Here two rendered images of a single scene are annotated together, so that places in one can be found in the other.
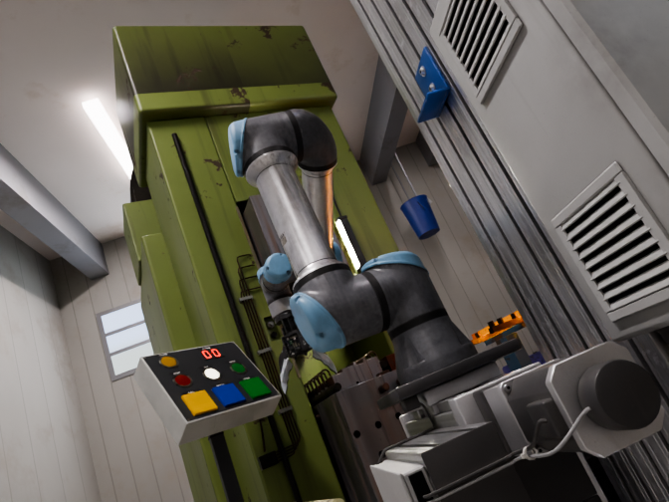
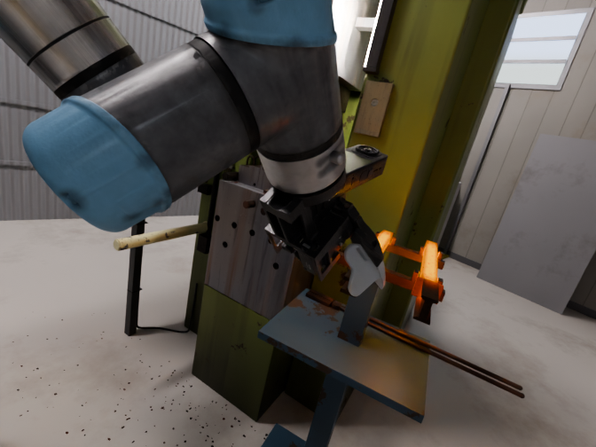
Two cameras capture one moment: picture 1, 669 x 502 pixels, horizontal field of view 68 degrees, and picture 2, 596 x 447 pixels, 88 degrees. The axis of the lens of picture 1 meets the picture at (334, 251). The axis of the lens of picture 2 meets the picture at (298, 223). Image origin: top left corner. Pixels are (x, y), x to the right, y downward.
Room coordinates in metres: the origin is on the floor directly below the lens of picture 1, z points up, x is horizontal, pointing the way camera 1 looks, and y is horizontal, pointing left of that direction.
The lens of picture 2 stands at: (1.36, -0.93, 1.14)
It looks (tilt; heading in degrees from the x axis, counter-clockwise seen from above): 16 degrees down; 55
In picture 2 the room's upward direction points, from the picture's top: 13 degrees clockwise
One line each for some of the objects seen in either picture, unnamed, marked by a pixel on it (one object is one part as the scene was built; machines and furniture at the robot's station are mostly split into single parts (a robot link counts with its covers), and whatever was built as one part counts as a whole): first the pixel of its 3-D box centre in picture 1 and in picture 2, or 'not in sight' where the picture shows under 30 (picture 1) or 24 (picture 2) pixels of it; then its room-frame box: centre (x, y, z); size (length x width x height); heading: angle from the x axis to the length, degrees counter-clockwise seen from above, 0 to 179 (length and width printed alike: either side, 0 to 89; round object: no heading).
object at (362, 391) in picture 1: (375, 446); (287, 237); (2.10, 0.16, 0.69); 0.56 x 0.38 x 0.45; 28
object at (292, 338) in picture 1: (293, 335); not in sight; (1.36, 0.20, 1.07); 0.09 x 0.08 x 0.12; 11
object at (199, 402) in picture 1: (199, 403); not in sight; (1.38, 0.51, 1.01); 0.07 x 0.05 x 0.07; 143
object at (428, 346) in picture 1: (428, 346); not in sight; (0.94, -0.09, 0.87); 0.15 x 0.15 x 0.10
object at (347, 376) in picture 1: (338, 385); (288, 176); (2.06, 0.20, 0.96); 0.42 x 0.20 x 0.09; 28
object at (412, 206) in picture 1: (422, 216); not in sight; (5.45, -1.09, 2.61); 0.38 x 0.35 x 0.46; 101
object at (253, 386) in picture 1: (255, 388); not in sight; (1.54, 0.39, 1.01); 0.07 x 0.05 x 0.07; 143
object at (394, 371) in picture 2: not in sight; (349, 339); (1.95, -0.46, 0.65); 0.40 x 0.30 x 0.02; 123
